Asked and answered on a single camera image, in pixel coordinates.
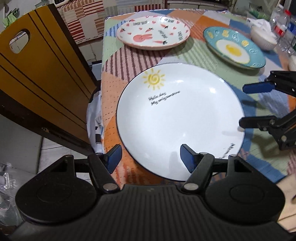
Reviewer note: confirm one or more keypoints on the white plastic bag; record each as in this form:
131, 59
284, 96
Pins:
94, 122

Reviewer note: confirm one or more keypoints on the white sun plate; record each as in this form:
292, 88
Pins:
173, 104

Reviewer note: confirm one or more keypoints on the striped patchwork counter cloth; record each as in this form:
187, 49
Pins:
85, 19

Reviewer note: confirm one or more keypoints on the white rabbit carrot plate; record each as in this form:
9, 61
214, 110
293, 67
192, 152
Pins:
153, 32

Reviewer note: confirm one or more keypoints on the red label water bottle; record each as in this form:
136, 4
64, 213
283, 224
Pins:
280, 24

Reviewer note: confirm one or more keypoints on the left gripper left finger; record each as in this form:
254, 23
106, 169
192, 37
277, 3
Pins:
101, 167

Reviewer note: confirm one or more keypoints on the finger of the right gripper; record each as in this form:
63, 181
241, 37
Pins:
283, 81
281, 129

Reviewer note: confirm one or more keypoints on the colourful patchwork tablecloth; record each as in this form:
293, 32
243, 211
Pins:
122, 63

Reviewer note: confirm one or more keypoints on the teal fried egg plate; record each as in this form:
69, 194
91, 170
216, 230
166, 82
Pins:
234, 47

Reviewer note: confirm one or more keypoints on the white ribbed bowl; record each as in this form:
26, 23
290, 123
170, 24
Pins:
262, 38

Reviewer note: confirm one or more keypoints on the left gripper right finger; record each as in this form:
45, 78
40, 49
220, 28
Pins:
199, 165

